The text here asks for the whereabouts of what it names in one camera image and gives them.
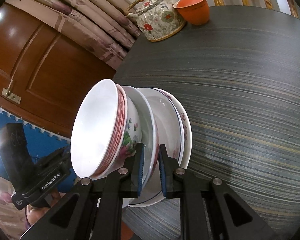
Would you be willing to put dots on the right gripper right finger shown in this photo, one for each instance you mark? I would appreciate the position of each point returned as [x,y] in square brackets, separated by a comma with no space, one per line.
[178,183]

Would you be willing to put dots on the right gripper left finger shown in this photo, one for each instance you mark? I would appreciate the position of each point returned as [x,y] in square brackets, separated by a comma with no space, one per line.
[109,192]

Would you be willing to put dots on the white plate pink flower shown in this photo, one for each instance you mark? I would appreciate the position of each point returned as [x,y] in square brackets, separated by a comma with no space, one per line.
[186,125]

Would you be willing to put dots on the large white plate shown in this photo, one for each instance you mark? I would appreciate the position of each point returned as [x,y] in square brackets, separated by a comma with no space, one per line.
[149,135]

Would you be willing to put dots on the white floral bowl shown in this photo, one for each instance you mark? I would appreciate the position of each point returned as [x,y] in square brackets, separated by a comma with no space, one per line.
[97,129]

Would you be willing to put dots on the white bowl red rim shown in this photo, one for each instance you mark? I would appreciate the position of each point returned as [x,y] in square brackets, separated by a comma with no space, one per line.
[126,135]

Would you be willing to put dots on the person's hand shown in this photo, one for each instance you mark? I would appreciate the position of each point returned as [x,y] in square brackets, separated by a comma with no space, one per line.
[33,214]

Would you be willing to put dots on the blue foam floor mat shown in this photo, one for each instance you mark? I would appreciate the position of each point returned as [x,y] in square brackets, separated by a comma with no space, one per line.
[39,145]

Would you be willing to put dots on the brass door hinge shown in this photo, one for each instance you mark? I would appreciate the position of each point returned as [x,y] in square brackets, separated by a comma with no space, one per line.
[7,92]

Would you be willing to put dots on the brown wooden door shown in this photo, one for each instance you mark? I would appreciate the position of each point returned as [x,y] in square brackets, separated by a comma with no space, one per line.
[51,73]

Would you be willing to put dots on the floral ceramic teapot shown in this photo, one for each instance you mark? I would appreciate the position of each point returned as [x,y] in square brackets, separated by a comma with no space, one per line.
[157,19]

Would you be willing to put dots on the orange lidded cup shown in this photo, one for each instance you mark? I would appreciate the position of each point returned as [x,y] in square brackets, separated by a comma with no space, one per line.
[196,12]

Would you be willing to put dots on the beige patterned curtain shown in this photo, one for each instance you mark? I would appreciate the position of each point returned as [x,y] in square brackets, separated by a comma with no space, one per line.
[96,25]

